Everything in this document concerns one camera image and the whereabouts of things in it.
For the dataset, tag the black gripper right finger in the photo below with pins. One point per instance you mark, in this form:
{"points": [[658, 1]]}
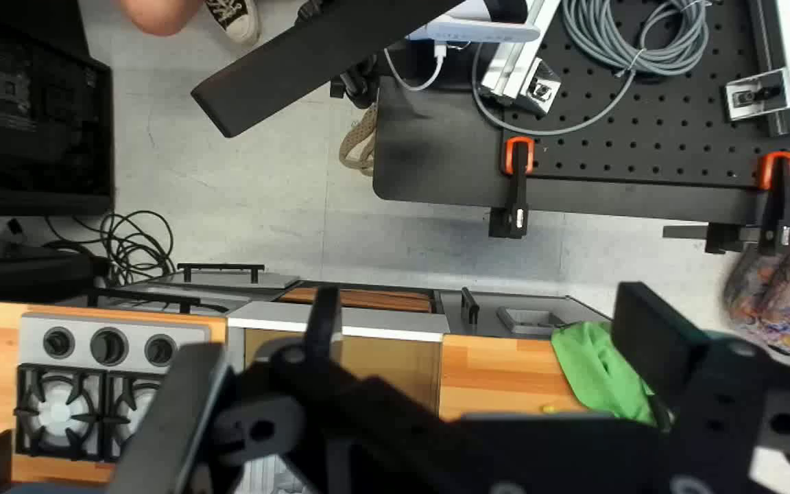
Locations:
{"points": [[662, 343]]}

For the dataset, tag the orange black clamp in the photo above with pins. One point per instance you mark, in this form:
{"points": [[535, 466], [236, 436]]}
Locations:
{"points": [[513, 214], [769, 230]]}

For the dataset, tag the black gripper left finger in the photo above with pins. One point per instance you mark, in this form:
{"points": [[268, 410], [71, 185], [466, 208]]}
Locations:
{"points": [[167, 451]]}

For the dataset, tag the wooden toy kitchen counter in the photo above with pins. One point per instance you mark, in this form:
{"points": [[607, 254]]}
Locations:
{"points": [[423, 354]]}

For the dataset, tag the aluminium bracket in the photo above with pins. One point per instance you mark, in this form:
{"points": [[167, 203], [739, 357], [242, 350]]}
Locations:
{"points": [[758, 95]]}

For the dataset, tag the grey office chair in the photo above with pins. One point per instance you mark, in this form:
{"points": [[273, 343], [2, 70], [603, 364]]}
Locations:
{"points": [[308, 56]]}

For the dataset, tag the green towel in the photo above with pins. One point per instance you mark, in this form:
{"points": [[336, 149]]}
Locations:
{"points": [[602, 379]]}

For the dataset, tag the black perforated mounting board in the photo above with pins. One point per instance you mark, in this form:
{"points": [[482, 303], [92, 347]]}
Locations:
{"points": [[657, 149]]}

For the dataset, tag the toy stove top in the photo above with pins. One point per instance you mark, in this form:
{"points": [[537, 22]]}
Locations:
{"points": [[83, 385]]}

